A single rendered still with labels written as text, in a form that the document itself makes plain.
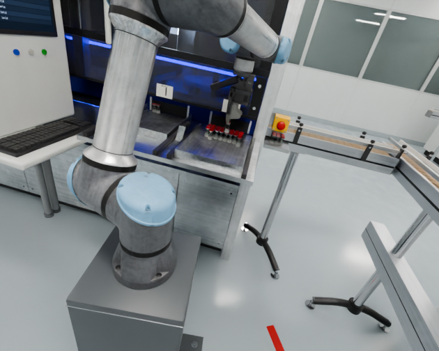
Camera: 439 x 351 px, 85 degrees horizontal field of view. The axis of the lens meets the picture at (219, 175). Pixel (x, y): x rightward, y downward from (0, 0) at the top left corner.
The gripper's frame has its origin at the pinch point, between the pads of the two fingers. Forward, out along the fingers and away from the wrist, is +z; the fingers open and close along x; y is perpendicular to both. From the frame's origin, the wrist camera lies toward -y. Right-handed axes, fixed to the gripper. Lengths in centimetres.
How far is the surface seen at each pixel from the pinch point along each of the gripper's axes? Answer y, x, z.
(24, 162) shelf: -62, -40, 20
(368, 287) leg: 92, -1, 70
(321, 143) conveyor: 48, 27, 8
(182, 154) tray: -11.2, -22.0, 9.9
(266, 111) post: 15.3, 15.7, -3.9
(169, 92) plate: -32.7, 15.2, -2.0
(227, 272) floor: 19, 6, 100
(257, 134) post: 14.1, 15.7, 8.0
